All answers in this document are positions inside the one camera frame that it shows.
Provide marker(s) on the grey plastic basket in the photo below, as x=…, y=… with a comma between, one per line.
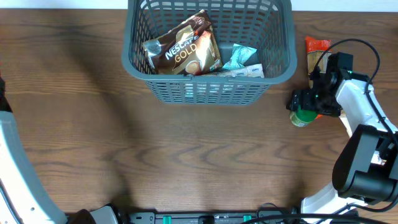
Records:
x=266, y=26

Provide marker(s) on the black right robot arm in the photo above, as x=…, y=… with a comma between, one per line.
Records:
x=365, y=173

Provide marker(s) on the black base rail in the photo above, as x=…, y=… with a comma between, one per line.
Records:
x=198, y=218

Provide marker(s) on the orange pasta package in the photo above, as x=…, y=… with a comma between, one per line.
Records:
x=314, y=48

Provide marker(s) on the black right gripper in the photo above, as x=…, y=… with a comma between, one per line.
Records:
x=301, y=101

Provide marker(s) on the brown Nescafe Gold pouch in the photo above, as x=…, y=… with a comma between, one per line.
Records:
x=188, y=49

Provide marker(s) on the green lid jar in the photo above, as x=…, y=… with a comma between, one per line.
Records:
x=302, y=118

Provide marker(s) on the beige brown snack bag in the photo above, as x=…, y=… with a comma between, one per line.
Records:
x=343, y=123

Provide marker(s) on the white tissue multipack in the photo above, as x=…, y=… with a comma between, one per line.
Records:
x=252, y=71

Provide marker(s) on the teal snack packet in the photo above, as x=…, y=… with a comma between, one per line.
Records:
x=240, y=54

